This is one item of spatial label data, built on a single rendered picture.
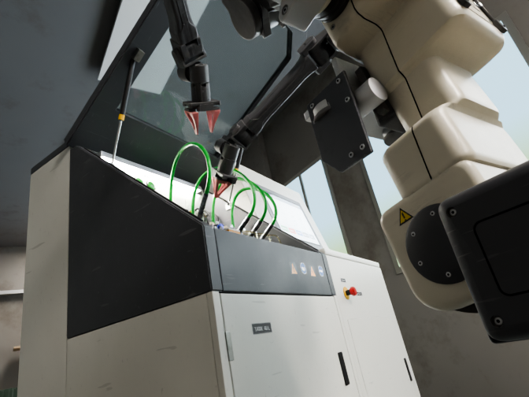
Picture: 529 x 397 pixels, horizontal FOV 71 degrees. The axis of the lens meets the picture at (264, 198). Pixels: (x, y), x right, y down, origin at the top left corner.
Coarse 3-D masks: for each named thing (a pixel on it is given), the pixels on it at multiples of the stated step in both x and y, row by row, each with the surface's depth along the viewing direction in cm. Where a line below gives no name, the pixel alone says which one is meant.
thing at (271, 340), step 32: (224, 320) 83; (256, 320) 92; (288, 320) 105; (320, 320) 121; (256, 352) 88; (288, 352) 99; (320, 352) 113; (256, 384) 84; (288, 384) 94; (320, 384) 106; (352, 384) 122
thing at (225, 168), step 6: (222, 156) 134; (222, 162) 132; (228, 162) 132; (234, 162) 133; (216, 168) 138; (222, 168) 132; (228, 168) 132; (222, 174) 130; (228, 174) 133; (234, 180) 133
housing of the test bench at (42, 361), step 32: (64, 160) 136; (32, 192) 144; (64, 192) 130; (32, 224) 138; (64, 224) 125; (32, 256) 132; (64, 256) 121; (32, 288) 127; (64, 288) 116; (32, 320) 123; (64, 320) 113; (32, 352) 118; (64, 352) 109; (32, 384) 114; (64, 384) 105
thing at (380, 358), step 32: (224, 192) 182; (256, 192) 184; (288, 192) 224; (384, 288) 193; (352, 320) 142; (384, 320) 174; (352, 352) 132; (384, 352) 158; (384, 384) 145; (416, 384) 178
